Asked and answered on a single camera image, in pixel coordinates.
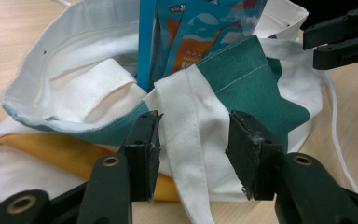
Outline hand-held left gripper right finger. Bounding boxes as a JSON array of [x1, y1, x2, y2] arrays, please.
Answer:
[[225, 109, 358, 224]]

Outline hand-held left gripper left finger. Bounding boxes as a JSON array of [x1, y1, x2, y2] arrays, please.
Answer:
[[76, 110, 164, 224]]

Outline white tote bag colour patches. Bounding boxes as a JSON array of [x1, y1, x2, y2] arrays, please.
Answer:
[[0, 0, 358, 224]]

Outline plain blue packet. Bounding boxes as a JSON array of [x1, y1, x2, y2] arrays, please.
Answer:
[[135, 0, 157, 93]]

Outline blue orange snack packet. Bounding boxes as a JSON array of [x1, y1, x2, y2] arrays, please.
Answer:
[[162, 0, 269, 78], [150, 0, 188, 91]]

